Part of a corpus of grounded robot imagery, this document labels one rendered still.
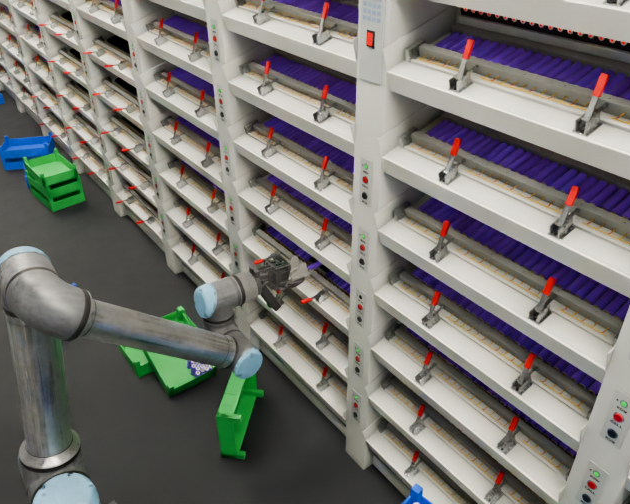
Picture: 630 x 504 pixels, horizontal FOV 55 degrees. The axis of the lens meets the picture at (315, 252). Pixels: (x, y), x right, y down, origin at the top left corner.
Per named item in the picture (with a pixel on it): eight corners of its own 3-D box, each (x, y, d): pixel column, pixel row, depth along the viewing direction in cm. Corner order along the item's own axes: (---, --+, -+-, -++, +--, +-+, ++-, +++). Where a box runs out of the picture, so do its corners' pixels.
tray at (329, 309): (352, 339, 177) (345, 319, 171) (245, 250, 218) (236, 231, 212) (400, 300, 184) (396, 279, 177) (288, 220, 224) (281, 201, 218)
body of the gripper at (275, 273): (293, 264, 176) (258, 276, 170) (293, 288, 181) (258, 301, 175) (279, 252, 181) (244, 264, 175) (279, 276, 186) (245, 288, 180)
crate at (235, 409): (221, 457, 202) (244, 459, 201) (215, 416, 191) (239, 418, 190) (243, 391, 227) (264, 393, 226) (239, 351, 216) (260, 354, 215)
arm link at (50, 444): (33, 526, 157) (-7, 277, 123) (19, 479, 169) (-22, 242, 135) (93, 501, 165) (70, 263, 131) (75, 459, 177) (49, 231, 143)
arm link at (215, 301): (192, 310, 172) (189, 281, 167) (230, 297, 179) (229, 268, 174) (207, 327, 166) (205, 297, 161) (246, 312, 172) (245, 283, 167)
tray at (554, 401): (579, 454, 119) (583, 418, 110) (376, 304, 160) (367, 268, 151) (639, 389, 126) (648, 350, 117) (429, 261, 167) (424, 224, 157)
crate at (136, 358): (138, 378, 233) (135, 363, 229) (118, 350, 247) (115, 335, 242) (207, 346, 248) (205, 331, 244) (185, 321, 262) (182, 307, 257)
